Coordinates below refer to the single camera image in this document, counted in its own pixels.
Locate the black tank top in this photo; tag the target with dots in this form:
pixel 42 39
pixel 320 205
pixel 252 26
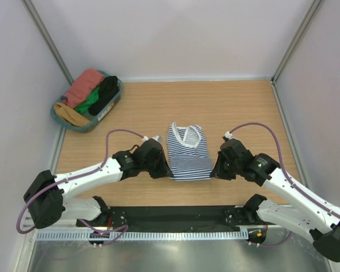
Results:
pixel 108 88

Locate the blue white striped tank top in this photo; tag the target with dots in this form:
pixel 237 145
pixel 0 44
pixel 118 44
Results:
pixel 188 155

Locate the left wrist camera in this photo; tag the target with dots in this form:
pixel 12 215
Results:
pixel 158 138

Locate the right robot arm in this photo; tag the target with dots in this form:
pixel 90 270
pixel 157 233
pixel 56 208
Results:
pixel 309 216

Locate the corner aluminium post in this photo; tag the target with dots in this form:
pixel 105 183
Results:
pixel 40 25
pixel 297 38

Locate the pink tank top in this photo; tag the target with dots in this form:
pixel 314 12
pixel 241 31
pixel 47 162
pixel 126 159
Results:
pixel 82 87

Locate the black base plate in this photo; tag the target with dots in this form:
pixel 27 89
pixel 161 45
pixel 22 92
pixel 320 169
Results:
pixel 177 219

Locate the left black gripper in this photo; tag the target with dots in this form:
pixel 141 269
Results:
pixel 164 170

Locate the aluminium frame rail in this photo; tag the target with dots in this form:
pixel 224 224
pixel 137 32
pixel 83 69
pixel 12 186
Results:
pixel 28 223

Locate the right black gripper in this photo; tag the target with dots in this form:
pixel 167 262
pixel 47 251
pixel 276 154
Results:
pixel 218 171

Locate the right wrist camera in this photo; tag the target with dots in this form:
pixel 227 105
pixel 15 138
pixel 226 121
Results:
pixel 227 136

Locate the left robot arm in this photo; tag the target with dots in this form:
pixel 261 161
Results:
pixel 51 198

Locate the slotted cable duct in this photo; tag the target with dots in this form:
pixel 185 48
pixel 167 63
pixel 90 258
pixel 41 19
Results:
pixel 89 235

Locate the left corner aluminium post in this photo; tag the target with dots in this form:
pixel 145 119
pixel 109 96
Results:
pixel 40 25

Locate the green tank top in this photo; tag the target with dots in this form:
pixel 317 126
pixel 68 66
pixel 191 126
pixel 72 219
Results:
pixel 91 99

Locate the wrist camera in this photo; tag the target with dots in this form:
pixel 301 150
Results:
pixel 227 136
pixel 158 138

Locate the tan tank top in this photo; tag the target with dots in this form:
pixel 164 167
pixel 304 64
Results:
pixel 69 115

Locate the right corner aluminium post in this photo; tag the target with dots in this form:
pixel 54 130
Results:
pixel 297 38

